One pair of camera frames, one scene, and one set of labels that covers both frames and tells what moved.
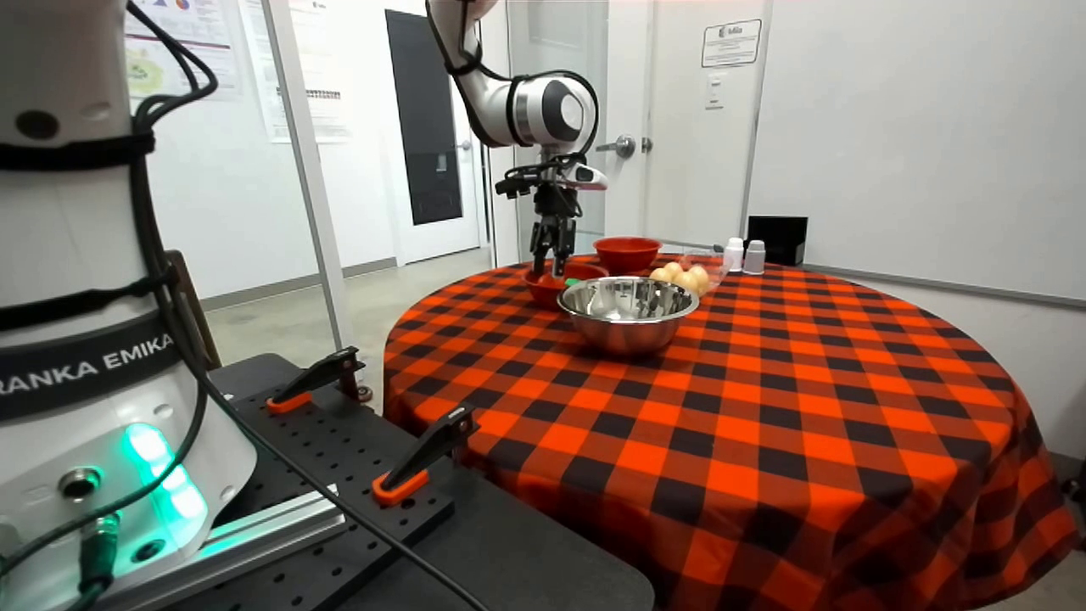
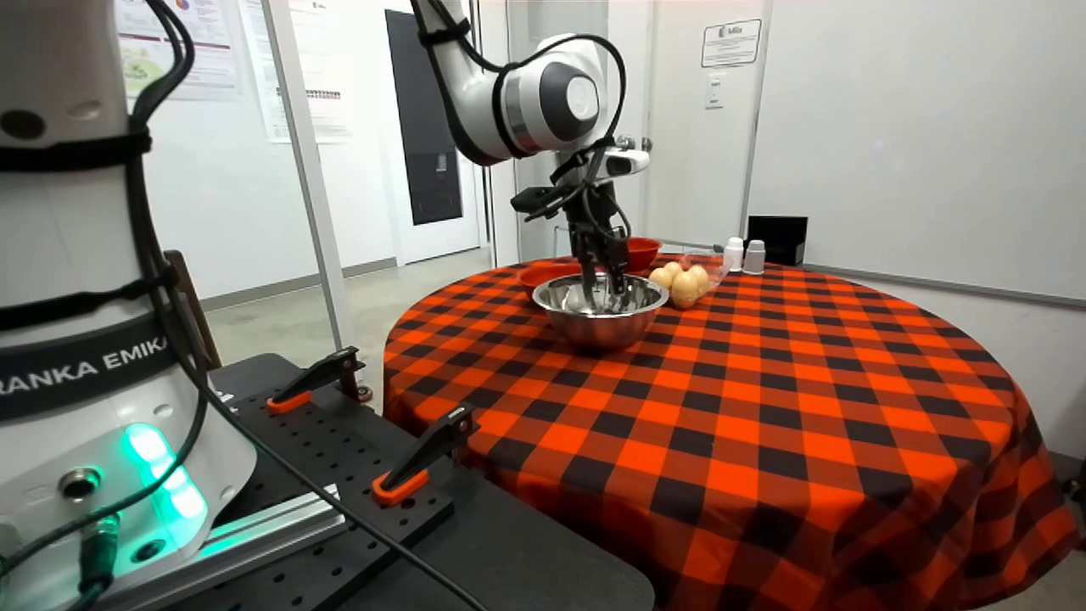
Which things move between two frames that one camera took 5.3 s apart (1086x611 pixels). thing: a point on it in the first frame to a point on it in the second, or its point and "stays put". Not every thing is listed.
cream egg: x=672 y=274 stays put
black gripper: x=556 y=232 to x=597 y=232
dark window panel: x=424 y=118 stays put
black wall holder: x=786 y=238 stays put
